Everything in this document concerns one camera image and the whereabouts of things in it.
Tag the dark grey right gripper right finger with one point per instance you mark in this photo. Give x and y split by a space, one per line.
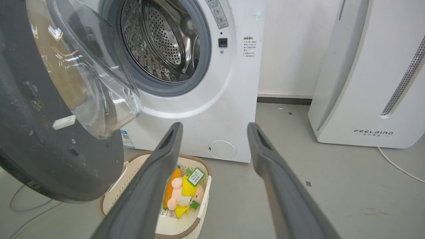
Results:
285 199

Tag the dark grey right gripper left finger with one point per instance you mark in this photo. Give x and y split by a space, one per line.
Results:
142 199

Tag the round dark washing machine door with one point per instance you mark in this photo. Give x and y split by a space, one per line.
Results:
40 109

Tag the white front-load washing machine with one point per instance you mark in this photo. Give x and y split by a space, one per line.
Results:
219 83

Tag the yellow and pink doll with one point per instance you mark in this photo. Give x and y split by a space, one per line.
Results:
182 196

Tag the white laundry basket brown rim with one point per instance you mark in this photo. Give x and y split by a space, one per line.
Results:
199 202

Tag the white Feelbird air purifier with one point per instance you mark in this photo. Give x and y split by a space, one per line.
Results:
368 73

